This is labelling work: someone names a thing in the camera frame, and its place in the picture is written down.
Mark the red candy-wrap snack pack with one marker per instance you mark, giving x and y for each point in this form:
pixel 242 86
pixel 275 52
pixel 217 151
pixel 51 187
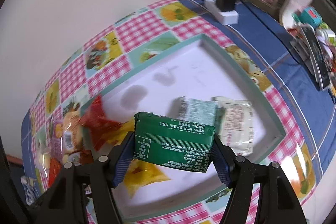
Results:
pixel 99 126

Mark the beige orange-print snack pack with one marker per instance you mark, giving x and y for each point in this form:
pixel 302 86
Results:
pixel 72 139

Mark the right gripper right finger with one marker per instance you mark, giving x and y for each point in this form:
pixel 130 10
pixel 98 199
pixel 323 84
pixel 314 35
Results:
pixel 277 202

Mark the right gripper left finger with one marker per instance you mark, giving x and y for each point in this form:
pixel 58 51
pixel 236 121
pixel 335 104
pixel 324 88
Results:
pixel 64 202

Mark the black remote on stand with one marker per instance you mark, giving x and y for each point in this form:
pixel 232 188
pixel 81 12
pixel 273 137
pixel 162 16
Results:
pixel 311 47

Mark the round white cake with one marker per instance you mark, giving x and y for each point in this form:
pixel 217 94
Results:
pixel 43 161

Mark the yellow bread snack pack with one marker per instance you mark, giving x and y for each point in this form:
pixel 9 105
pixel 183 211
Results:
pixel 139 173

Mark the pink checkered tablecloth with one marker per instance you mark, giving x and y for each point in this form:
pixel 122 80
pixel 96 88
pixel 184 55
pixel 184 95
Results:
pixel 157 55

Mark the light teal barcode snack pack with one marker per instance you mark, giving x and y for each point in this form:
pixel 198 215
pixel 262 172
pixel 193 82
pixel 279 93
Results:
pixel 197 111

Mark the purple swiss roll pack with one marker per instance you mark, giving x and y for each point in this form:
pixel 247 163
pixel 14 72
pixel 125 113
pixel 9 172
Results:
pixel 56 142

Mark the white cream snack pack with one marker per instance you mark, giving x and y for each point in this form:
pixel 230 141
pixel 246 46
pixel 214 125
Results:
pixel 235 125

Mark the orange-red patterned wafer pack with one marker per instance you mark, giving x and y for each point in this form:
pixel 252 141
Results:
pixel 54 170

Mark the crumpled blue white wrapper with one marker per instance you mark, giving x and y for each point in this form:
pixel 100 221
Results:
pixel 31 194

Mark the blue plaid tablecloth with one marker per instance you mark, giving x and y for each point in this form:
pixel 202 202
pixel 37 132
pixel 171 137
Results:
pixel 307 113

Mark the dark green snack pack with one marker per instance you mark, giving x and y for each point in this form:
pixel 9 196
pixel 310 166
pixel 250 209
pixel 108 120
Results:
pixel 173 143

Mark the teal toy with red top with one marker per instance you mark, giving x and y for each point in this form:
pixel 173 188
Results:
pixel 308 15

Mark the red white label snack pack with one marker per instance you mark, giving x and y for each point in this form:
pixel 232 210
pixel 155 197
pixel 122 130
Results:
pixel 81 157

